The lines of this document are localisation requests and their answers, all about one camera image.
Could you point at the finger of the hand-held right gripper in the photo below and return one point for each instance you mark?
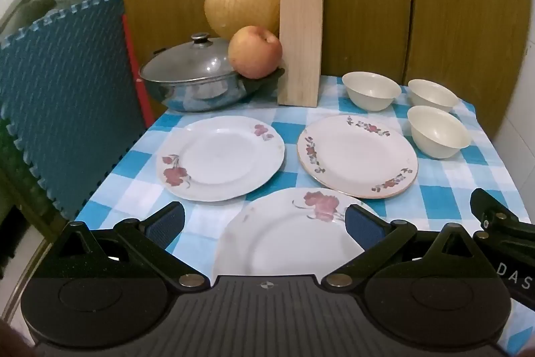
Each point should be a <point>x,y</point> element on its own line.
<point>497,217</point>

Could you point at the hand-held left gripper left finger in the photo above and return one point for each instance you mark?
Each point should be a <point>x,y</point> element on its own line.
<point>169,221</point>

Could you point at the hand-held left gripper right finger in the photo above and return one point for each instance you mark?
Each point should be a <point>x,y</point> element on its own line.
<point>363,227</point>

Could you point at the white plate gold rim flowers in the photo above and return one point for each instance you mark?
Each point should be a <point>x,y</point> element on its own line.
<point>359,156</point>

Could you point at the white plate red flower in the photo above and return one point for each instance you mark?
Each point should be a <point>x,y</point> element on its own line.
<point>221,156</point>
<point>288,240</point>

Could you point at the cream ceramic bowl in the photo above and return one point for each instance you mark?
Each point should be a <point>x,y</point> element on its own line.
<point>370,89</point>
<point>432,93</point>
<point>439,135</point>

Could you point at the blue white checkered tablecloth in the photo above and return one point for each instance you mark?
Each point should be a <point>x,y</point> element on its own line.
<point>439,181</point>

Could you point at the steel cooking pot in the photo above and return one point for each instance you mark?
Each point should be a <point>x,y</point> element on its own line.
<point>196,95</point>

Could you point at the green foam mat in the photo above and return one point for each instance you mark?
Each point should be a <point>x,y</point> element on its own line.
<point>21,173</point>

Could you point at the red board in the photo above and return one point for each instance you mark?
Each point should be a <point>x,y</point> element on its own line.
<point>136,68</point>

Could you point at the steel pot lid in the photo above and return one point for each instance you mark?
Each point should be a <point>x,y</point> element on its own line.
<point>192,60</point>

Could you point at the blue foam mat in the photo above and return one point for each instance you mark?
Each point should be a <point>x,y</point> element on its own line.
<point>62,97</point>

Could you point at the red apple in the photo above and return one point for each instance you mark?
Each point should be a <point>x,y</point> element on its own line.
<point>255,51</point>

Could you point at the wooden knife block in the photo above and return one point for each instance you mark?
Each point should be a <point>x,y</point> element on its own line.
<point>299,47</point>

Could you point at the wooden cabinet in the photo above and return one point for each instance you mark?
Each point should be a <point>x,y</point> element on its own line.
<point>376,5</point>

